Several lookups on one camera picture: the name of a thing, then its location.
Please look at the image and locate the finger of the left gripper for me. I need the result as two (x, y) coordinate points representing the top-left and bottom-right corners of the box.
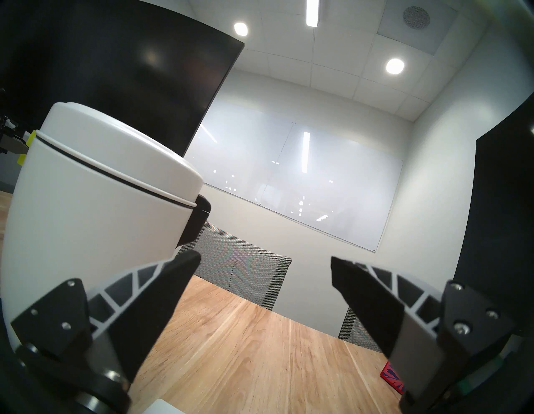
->
(0, 134), (30, 155)

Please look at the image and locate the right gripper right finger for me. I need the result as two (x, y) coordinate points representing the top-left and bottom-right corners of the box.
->
(331, 256), (516, 412)

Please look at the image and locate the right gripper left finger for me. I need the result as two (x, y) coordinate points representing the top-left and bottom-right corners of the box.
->
(10, 250), (202, 383)

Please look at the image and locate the white pedal trash can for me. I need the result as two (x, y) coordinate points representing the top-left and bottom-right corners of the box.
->
(0, 102), (212, 351)

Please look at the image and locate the curved black monitor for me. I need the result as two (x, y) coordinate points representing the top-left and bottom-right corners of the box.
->
(0, 0), (245, 157)

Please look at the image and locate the grey mesh office chair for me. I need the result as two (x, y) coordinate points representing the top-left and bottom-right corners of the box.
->
(179, 221), (292, 311)
(338, 307), (382, 353)

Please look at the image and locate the red patterned tissue box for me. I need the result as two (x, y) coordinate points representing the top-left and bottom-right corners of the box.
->
(380, 361), (405, 395)

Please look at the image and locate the white table power outlet box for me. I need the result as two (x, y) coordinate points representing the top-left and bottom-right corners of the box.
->
(144, 399), (185, 414)

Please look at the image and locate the glass whiteboard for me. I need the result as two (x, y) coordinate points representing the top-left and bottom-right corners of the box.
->
(184, 100), (404, 253)

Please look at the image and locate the round ceiling speaker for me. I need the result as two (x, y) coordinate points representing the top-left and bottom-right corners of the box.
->
(402, 5), (431, 30)

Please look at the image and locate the large black wall display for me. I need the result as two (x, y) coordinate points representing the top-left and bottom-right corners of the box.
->
(453, 92), (534, 334)

